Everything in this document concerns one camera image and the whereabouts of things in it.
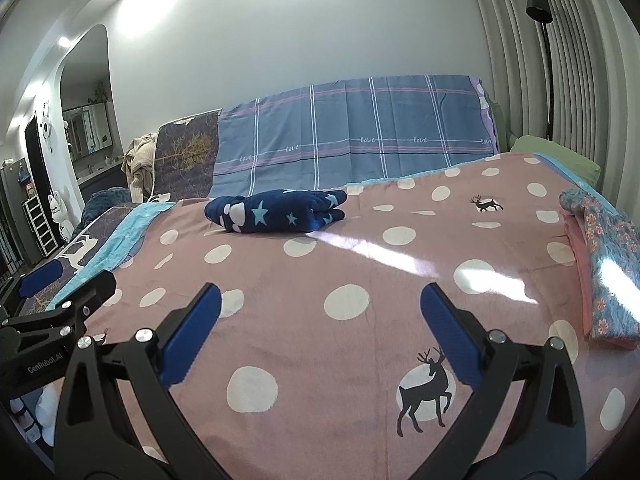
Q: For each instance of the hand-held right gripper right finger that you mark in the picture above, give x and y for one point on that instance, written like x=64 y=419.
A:
x=450 y=335

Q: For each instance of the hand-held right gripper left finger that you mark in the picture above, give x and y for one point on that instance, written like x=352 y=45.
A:
x=192 y=330

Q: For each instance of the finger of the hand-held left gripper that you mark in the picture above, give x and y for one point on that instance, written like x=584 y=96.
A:
x=92 y=292
x=36 y=280

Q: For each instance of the navy fleece star print garment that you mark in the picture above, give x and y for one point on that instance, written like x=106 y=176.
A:
x=280 y=212

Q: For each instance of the beige clothes pile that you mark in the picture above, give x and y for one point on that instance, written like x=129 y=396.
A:
x=140 y=160

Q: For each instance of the person's left hand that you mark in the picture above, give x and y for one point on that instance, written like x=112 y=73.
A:
x=47 y=410

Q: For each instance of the blue deer print bedsheet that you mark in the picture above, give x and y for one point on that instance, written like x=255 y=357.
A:
x=115 y=245

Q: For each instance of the white plush toy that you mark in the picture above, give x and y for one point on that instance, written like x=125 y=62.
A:
x=62 y=212

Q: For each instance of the pink polka dot deer blanket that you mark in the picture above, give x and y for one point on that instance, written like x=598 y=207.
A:
x=280 y=320

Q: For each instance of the dark teal knitted blanket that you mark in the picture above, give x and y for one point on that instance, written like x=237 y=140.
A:
x=110 y=202

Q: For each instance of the pink folded garment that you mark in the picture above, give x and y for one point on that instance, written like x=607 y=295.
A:
x=582 y=260

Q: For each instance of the bathroom mirror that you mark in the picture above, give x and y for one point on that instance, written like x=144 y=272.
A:
x=87 y=130

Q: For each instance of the dark tree print pillow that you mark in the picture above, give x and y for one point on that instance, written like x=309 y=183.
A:
x=185 y=150

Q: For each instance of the blue floral folded garment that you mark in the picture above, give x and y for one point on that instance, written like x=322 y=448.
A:
x=610 y=250

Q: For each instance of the green pillow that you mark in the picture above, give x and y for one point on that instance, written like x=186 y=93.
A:
x=555 y=156

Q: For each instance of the grey pleated curtain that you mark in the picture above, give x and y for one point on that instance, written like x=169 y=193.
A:
x=590 y=85

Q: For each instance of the black floor lamp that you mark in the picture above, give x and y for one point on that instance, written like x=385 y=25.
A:
x=539 y=5

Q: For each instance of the white bear wall decoration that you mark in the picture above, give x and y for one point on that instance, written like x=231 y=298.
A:
x=46 y=127

